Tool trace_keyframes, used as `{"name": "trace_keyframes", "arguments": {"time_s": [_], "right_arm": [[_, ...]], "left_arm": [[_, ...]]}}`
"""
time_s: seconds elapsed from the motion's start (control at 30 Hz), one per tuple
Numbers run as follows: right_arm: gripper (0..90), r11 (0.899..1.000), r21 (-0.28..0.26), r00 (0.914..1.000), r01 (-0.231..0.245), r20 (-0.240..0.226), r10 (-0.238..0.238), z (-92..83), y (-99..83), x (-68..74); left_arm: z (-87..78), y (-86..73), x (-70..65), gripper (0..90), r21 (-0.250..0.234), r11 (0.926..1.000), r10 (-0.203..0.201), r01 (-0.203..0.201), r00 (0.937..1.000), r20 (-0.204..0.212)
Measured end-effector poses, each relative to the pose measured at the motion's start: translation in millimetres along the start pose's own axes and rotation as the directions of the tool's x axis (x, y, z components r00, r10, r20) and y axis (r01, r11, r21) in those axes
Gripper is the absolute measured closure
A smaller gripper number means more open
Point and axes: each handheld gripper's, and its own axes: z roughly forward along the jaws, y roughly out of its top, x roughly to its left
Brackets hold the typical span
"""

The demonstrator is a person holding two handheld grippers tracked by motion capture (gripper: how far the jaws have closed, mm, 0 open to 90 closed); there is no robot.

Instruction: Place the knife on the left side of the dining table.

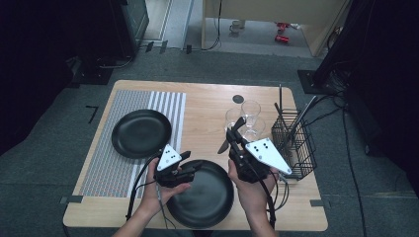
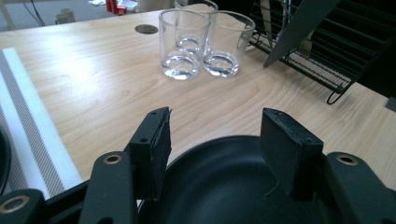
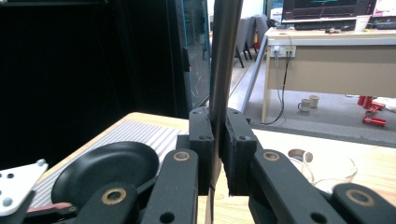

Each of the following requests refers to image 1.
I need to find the black wire cutlery rack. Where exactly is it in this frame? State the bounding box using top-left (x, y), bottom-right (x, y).
top-left (271, 108), bottom-right (318, 181)

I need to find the black stand base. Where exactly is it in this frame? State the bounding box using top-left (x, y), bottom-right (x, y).
top-left (70, 55), bottom-right (115, 86)

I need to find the black round plate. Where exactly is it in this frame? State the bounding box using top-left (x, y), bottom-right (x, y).
top-left (166, 159), bottom-right (235, 230)
top-left (111, 109), bottom-right (173, 160)

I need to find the black stand with base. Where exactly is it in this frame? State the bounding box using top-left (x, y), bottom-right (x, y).
top-left (297, 0), bottom-right (367, 96)

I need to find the person's left hand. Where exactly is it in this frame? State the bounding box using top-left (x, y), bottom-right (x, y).
top-left (139, 158), bottom-right (192, 218)

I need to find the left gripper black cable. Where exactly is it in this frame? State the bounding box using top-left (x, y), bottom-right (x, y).
top-left (126, 153), bottom-right (163, 222)

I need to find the black curtain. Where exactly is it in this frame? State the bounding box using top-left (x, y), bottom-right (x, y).
top-left (0, 0), bottom-right (123, 156)
top-left (345, 0), bottom-right (419, 198)

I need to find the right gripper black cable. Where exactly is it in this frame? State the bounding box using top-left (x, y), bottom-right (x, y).
top-left (260, 171), bottom-right (291, 230)

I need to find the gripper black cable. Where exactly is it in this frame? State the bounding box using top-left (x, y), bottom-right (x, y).
top-left (126, 153), bottom-right (163, 222)
top-left (260, 171), bottom-right (291, 230)

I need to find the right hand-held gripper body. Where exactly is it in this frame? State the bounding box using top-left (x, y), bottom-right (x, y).
top-left (228, 137), bottom-right (293, 185)

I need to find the black cable under desk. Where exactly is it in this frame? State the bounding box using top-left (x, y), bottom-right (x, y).
top-left (201, 0), bottom-right (222, 51)

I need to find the long silver utensil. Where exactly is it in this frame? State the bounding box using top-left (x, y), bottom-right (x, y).
top-left (278, 95), bottom-right (319, 151)

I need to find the grey white striped placemat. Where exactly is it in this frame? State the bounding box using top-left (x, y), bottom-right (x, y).
top-left (78, 89), bottom-right (188, 199)

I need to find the long black floor cable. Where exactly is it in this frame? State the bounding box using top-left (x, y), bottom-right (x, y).
top-left (340, 98), bottom-right (369, 237)

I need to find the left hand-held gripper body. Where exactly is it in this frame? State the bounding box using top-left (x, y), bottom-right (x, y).
top-left (153, 143), bottom-right (196, 190)

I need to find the black cabinet with glass door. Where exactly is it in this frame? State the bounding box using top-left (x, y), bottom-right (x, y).
top-left (110, 0), bottom-right (150, 59)

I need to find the person's right hand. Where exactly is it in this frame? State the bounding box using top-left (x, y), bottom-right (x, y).
top-left (227, 160), bottom-right (281, 220)

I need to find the thin grey lanyard cord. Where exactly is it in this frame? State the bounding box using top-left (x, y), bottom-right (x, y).
top-left (155, 184), bottom-right (177, 230)

